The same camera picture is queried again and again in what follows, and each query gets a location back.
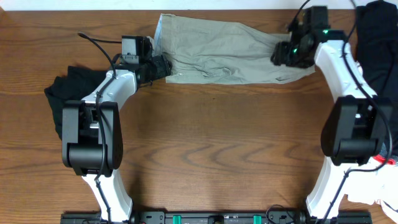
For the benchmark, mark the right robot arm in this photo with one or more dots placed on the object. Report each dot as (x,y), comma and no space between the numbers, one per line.
(355,130)

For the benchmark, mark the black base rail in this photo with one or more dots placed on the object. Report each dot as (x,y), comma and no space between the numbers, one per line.
(217,217)

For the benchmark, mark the black folded polo shirt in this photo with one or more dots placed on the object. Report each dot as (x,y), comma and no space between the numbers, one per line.
(77,84)

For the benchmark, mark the white crumpled garment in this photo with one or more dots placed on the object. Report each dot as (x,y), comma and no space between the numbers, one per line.
(380,187)

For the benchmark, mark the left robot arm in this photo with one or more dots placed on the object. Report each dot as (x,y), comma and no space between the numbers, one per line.
(92,141)

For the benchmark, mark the grey garment with red trim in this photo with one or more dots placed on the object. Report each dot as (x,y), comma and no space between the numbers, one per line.
(391,161)

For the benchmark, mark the black garment at right edge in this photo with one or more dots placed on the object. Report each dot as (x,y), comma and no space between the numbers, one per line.
(377,52)

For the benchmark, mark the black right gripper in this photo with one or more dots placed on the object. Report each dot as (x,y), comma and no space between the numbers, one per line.
(281,55)

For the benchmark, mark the khaki green shorts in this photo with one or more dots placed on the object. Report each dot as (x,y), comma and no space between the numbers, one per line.
(214,52)

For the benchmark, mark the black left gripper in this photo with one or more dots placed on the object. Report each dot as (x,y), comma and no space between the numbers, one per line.
(161,71)

